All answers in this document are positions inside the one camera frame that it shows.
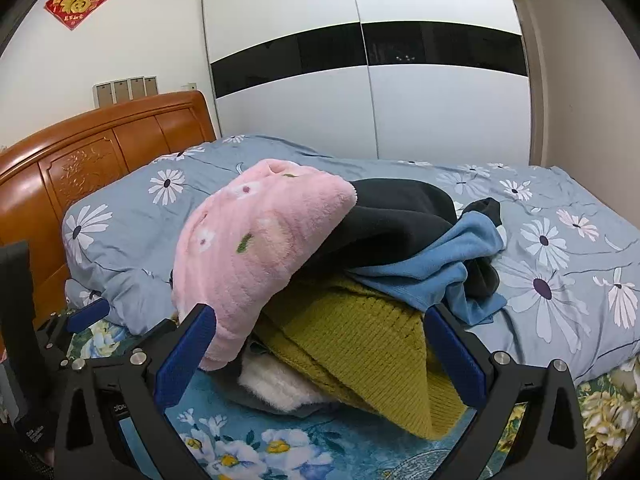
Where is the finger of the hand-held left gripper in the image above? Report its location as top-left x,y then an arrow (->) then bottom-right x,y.
35,299 -> 111,363

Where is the pink floral fleece garment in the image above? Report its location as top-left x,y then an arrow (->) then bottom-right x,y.
171,159 -> 360,372

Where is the grey-blue daisy print duvet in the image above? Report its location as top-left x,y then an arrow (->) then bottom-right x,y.
62,134 -> 640,386

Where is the black garment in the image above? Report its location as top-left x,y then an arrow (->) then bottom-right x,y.
310,178 -> 503,306

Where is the white fluffy garment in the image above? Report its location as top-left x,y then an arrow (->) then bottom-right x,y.
237,347 -> 336,411

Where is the red paper wall decoration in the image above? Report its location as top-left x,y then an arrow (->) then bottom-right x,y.
44,0 -> 111,31

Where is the white wardrobe with black band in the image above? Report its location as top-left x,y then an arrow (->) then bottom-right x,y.
200,0 -> 533,168

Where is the olive green knit sweater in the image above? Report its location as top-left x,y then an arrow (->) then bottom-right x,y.
252,275 -> 476,441

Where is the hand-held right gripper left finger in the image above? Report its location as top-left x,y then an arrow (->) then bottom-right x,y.
52,302 -> 218,480

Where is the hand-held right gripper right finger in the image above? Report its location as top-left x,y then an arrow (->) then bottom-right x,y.
422,302 -> 588,480

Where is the blue garment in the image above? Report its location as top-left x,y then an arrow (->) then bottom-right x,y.
347,210 -> 508,326

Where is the teal floral bedsheet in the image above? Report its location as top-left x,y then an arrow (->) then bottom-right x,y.
65,320 -> 640,480

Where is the wooden carved headboard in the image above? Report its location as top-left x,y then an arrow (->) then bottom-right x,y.
0,90 -> 218,311

